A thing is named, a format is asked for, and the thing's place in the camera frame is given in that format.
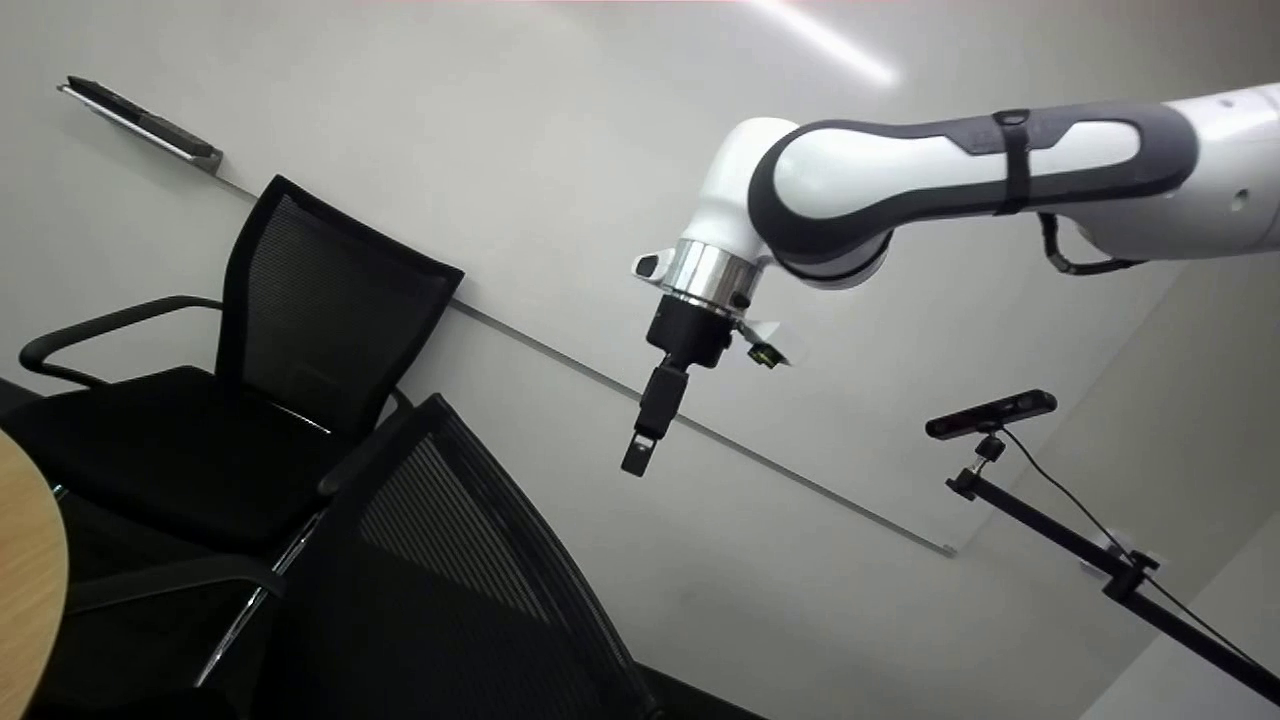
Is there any black cable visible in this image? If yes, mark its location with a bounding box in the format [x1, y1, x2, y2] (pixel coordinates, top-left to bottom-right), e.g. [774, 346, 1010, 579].
[1002, 428, 1273, 679]

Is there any black mesh armchair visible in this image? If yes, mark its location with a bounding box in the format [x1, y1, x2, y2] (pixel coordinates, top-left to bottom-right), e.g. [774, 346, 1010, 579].
[30, 392, 667, 720]
[0, 175, 467, 586]

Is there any round wooden table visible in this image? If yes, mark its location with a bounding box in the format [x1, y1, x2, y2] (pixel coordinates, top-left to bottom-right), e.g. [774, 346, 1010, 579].
[0, 430, 70, 720]

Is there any camera on mount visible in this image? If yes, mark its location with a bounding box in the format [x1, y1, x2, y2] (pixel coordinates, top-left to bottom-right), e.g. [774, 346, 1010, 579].
[924, 389, 1280, 707]

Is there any whiteboard marker tray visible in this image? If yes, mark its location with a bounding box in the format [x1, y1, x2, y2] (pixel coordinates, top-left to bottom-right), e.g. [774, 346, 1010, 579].
[57, 76, 225, 178]

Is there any glass whiteboard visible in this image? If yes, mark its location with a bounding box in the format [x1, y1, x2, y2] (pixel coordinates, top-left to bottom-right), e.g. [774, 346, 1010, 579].
[0, 0, 1201, 558]

